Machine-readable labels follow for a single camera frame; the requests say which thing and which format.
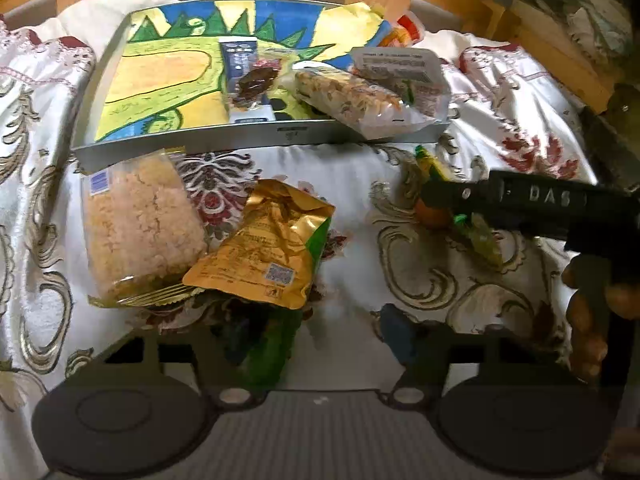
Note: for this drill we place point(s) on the person's right hand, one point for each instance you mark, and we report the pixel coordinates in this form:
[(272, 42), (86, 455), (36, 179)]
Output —
[(582, 325)]

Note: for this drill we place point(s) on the clear nut bar packet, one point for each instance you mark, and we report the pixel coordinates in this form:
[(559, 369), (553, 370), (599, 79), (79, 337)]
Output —
[(345, 95)]

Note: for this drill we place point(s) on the dark blue snack packet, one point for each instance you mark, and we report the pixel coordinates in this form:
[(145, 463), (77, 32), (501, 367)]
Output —
[(239, 60)]

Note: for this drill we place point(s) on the clear plastic box with label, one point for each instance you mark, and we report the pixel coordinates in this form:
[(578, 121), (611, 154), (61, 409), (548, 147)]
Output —
[(395, 65)]

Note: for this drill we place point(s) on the orange jelly packet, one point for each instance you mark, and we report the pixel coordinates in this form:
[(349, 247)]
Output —
[(405, 30)]

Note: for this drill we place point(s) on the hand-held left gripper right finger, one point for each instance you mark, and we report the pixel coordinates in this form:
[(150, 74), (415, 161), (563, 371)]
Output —
[(397, 335)]

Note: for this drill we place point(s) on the floral patterned curtain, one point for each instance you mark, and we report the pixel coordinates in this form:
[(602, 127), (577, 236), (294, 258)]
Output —
[(585, 5)]

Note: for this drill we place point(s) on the yellow snack packet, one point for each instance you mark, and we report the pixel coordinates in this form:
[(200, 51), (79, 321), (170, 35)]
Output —
[(432, 167)]

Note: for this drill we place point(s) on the clear rice cracker packet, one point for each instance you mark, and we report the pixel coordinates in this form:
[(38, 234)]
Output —
[(140, 220)]

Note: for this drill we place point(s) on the white pillow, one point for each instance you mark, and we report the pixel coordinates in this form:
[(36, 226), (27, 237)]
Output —
[(90, 15)]

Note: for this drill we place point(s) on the dinosaur drawing paper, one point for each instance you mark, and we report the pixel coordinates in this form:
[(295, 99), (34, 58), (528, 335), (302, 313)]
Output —
[(165, 75)]

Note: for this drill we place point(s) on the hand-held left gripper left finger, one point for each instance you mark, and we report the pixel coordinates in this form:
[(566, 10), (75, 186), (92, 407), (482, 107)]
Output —
[(232, 347)]

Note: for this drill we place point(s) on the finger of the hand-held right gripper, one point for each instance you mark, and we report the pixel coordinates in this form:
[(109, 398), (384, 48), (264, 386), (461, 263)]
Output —
[(460, 196)]

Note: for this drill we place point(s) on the dark olive post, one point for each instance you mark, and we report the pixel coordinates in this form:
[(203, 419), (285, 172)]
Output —
[(615, 140)]

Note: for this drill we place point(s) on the gold foil snack packet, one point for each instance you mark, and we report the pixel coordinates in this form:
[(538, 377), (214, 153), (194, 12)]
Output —
[(265, 250)]

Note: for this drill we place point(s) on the floral satin blanket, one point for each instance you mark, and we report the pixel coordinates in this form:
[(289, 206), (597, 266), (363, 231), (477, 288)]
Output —
[(350, 195)]

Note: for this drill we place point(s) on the grey metal tray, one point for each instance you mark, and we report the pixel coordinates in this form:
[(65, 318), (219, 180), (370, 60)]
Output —
[(225, 142)]

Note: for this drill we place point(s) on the clear brown date packet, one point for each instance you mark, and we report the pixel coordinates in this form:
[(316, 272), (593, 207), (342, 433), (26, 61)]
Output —
[(255, 82)]

